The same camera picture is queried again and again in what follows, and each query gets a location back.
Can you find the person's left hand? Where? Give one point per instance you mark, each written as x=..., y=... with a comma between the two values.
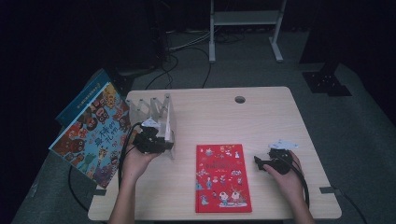
x=134, y=168

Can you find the dark cabinet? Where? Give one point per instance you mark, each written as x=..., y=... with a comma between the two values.
x=137, y=43

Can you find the grey tape strip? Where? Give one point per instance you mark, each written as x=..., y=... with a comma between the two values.
x=330, y=190
x=100, y=192

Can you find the white metal frame stand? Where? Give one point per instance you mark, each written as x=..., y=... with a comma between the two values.
x=246, y=17

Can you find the white expandable book rack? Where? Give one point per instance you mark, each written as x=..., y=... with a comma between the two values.
x=169, y=121

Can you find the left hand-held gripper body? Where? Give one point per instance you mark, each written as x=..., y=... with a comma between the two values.
x=149, y=143

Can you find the person's right hand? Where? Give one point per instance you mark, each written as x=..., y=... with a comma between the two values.
x=292, y=183

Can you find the red picture book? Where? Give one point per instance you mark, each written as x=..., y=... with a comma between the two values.
x=222, y=179

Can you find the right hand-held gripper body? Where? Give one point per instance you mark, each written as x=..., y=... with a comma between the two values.
x=281, y=161

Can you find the black metal stand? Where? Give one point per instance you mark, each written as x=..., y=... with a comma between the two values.
x=327, y=82
x=123, y=82

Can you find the colourful animals picture book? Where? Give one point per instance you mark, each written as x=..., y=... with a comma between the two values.
x=93, y=140

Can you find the blue monster picture book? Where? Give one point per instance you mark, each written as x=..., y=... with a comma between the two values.
x=82, y=99

